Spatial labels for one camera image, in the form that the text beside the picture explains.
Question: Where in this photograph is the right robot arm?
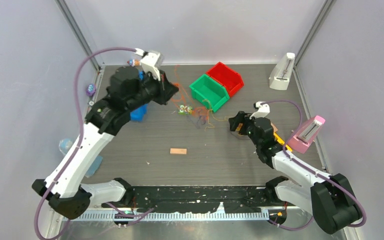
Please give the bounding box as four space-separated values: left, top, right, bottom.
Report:
228 111 367 234

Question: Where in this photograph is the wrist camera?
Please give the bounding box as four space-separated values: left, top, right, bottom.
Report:
249 101 270 119
140 51 164 81

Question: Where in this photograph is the green plastic bin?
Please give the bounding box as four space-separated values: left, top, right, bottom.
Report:
189 74 230 112

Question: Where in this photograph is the clear plastic container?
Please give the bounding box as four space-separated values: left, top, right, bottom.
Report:
58 138 103 178

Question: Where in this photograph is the purple round toy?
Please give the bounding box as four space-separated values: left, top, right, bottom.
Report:
86 83 96 97

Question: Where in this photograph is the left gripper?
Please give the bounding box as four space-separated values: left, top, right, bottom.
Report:
128 68 180 112

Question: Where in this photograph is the green monster toy block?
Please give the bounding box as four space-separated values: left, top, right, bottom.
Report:
178 104 194 115

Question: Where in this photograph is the white metronome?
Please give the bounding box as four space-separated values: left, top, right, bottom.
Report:
269 52 296 91

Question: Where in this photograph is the small wooden block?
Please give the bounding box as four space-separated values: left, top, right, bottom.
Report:
169 148 187 155

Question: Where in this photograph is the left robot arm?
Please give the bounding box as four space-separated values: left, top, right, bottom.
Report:
32 66 179 220

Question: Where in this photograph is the blue plastic bin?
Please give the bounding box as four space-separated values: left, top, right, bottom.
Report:
129 70 150 122

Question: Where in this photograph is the yellow ladder toy right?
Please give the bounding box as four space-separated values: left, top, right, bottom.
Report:
273 132 293 152

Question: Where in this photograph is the orange cable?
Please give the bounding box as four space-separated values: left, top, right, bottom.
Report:
171 64 213 124

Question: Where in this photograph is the pink metronome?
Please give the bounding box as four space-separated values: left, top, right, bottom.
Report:
287 115 326 154

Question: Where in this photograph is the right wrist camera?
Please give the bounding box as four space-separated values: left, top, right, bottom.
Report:
249 101 270 119

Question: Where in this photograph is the red plastic bin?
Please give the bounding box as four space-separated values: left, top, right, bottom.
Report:
206 62 244 98

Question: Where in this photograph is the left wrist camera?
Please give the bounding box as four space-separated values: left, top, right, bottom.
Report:
140 51 164 81

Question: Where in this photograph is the small colourful figurine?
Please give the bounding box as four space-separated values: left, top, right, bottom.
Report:
127 59 141 67

